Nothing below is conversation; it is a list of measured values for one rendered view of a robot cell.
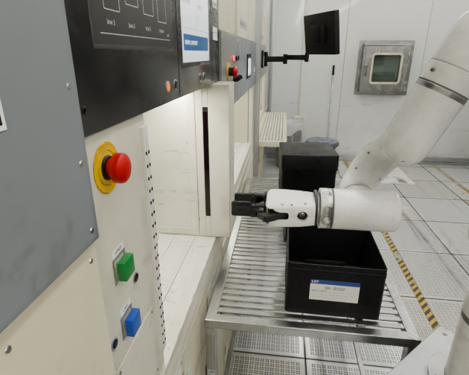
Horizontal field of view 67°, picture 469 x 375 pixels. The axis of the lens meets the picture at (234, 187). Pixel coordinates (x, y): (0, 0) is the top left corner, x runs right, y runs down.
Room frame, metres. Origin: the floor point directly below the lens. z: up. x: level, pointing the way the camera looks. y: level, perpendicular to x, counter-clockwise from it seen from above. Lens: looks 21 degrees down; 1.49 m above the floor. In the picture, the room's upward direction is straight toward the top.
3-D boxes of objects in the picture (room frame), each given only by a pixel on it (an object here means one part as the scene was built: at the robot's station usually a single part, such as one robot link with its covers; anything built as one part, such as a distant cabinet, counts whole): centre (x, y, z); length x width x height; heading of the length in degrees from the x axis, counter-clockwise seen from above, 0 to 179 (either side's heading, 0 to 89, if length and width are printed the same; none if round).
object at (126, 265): (0.44, 0.16, 1.20); 0.03 x 0.02 x 0.03; 172
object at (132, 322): (0.44, 0.16, 1.10); 0.03 x 0.02 x 0.03; 172
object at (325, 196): (0.67, -0.18, 1.19); 0.09 x 0.03 x 0.08; 172
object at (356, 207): (0.67, -0.27, 1.19); 0.13 x 0.09 x 0.08; 82
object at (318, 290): (0.98, -0.31, 0.85); 0.28 x 0.28 x 0.17; 82
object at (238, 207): (0.66, -0.03, 1.19); 0.07 x 0.03 x 0.03; 82
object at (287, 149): (1.86, -0.39, 0.89); 0.29 x 0.29 x 0.25; 86
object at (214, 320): (1.44, -0.30, 0.38); 1.30 x 0.60 x 0.76; 172
